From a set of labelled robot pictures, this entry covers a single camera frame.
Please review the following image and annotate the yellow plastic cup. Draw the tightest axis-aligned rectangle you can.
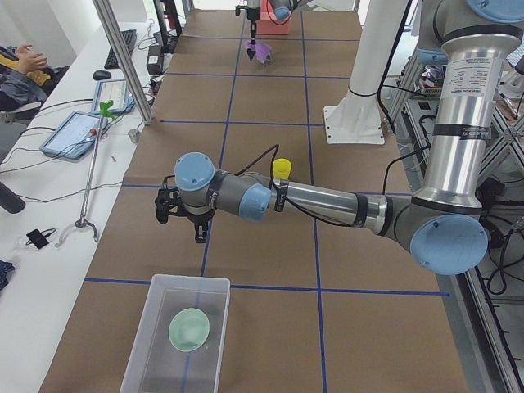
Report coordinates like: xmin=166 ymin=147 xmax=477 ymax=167
xmin=272 ymin=158 xmax=292 ymax=180

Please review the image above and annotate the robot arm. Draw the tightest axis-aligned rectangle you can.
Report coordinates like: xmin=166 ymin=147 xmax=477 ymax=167
xmin=235 ymin=1 xmax=300 ymax=65

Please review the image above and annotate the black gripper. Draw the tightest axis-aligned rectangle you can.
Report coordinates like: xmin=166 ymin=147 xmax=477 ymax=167
xmin=187 ymin=210 xmax=213 ymax=244
xmin=246 ymin=7 xmax=260 ymax=61

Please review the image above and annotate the purple cloth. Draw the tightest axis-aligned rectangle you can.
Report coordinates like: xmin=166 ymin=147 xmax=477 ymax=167
xmin=249 ymin=41 xmax=273 ymax=65

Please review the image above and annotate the pink plastic bin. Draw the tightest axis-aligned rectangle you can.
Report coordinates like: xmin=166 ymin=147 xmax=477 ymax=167
xmin=257 ymin=11 xmax=291 ymax=35

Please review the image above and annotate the seated person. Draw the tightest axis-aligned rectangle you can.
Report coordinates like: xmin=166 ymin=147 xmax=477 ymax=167
xmin=1 ymin=44 xmax=68 ymax=112

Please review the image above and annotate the small black device with strap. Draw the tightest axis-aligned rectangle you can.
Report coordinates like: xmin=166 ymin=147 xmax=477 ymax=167
xmin=25 ymin=228 xmax=56 ymax=250

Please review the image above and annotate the clear plastic storage box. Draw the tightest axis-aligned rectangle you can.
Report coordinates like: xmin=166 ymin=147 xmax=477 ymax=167
xmin=120 ymin=274 xmax=230 ymax=392

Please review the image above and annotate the far blue teach pendant tablet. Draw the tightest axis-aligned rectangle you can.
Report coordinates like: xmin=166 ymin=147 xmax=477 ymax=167
xmin=90 ymin=79 xmax=134 ymax=115

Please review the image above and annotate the blue teach pendant tablet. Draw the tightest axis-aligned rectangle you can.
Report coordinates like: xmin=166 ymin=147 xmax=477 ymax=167
xmin=90 ymin=79 xmax=134 ymax=115
xmin=39 ymin=111 xmax=101 ymax=160

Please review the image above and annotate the black monitor stand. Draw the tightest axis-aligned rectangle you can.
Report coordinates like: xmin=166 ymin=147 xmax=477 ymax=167
xmin=153 ymin=0 xmax=182 ymax=54

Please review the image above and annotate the metal reacher grabber tool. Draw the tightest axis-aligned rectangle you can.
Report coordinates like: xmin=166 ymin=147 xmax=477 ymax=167
xmin=54 ymin=100 xmax=115 ymax=248

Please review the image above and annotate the small metal cylinder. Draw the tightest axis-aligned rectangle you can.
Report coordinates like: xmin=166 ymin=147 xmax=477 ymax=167
xmin=128 ymin=129 xmax=140 ymax=143

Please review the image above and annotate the black computer mouse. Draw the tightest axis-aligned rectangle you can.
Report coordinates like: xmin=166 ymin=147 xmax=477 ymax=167
xmin=93 ymin=70 xmax=111 ymax=81

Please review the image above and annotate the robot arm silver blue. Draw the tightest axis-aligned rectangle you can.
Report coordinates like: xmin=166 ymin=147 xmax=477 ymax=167
xmin=155 ymin=1 xmax=523 ymax=275

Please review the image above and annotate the near blue teach pendant tablet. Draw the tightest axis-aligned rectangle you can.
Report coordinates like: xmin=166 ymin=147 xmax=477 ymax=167
xmin=39 ymin=111 xmax=101 ymax=160

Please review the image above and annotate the aluminium frame post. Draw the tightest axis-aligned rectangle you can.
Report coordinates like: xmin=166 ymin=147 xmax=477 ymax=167
xmin=93 ymin=0 xmax=153 ymax=125

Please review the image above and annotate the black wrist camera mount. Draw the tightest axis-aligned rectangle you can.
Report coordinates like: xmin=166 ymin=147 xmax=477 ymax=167
xmin=155 ymin=187 xmax=183 ymax=224

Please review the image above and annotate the black power adapter box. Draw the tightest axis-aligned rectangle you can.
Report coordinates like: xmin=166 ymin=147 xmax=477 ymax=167
xmin=146 ymin=45 xmax=164 ymax=75

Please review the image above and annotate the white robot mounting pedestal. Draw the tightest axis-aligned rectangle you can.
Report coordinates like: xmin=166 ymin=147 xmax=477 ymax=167
xmin=323 ymin=0 xmax=411 ymax=145

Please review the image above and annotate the black keyboard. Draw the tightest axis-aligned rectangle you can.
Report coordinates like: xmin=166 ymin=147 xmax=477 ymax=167
xmin=103 ymin=29 xmax=138 ymax=70

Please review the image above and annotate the green ceramic bowl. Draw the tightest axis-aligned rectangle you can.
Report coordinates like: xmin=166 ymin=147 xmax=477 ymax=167
xmin=168 ymin=308 xmax=210 ymax=352

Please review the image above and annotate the brown paper table cover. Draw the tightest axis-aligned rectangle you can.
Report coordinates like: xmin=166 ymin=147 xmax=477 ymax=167
xmin=41 ymin=11 xmax=468 ymax=392

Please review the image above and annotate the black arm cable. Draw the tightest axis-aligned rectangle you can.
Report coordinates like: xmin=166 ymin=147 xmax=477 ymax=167
xmin=238 ymin=142 xmax=361 ymax=227

